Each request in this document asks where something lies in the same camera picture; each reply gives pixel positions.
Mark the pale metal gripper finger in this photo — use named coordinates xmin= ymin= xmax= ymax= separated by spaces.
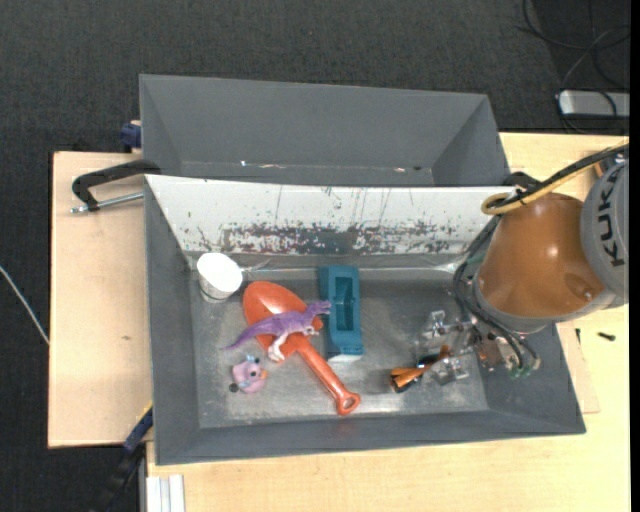
xmin=416 ymin=309 xmax=473 ymax=354
xmin=430 ymin=351 xmax=472 ymax=386

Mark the orange and black small tool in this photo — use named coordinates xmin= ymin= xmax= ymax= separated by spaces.
xmin=389 ymin=344 xmax=452 ymax=395

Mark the teal plastic box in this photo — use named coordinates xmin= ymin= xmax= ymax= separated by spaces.
xmin=317 ymin=264 xmax=366 ymax=364

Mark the orange toy shovel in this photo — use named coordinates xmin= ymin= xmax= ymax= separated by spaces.
xmin=242 ymin=280 xmax=362 ymax=417

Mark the purple toy dinosaur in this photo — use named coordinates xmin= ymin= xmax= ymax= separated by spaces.
xmin=222 ymin=299 xmax=333 ymax=363

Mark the pink toy animal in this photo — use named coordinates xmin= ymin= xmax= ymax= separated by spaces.
xmin=228 ymin=353 xmax=269 ymax=396

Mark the white cup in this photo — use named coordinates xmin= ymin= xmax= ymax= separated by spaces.
xmin=196 ymin=252 xmax=245 ymax=304

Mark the grey metal bin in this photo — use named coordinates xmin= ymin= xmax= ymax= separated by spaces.
xmin=138 ymin=73 xmax=587 ymax=467

